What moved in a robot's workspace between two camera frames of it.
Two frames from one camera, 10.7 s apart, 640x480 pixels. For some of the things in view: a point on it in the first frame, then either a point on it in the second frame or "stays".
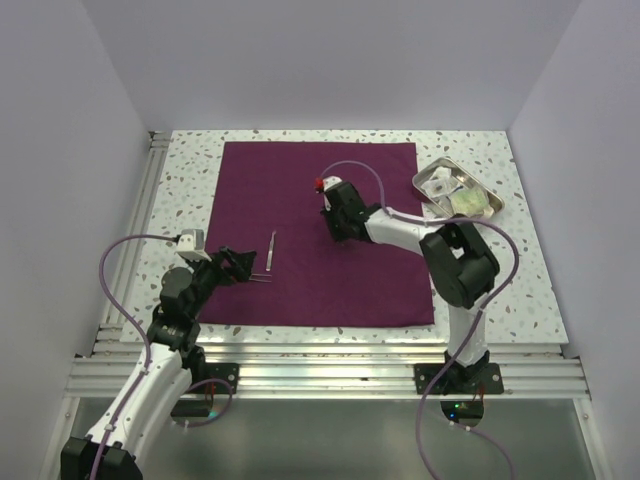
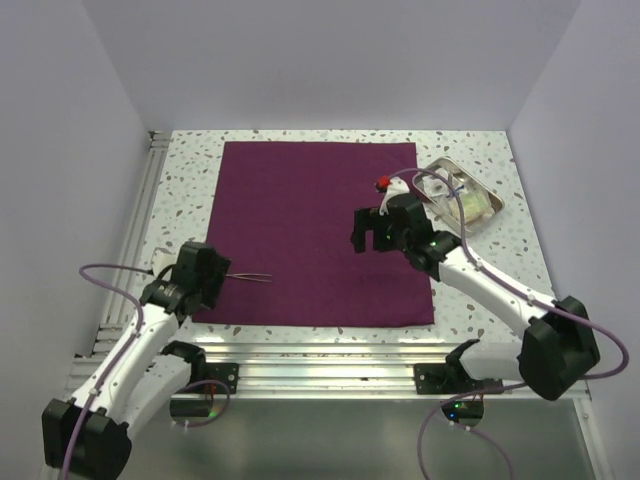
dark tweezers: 255,274 stays
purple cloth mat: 267,201 stays
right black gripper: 337,235 -> 369,219
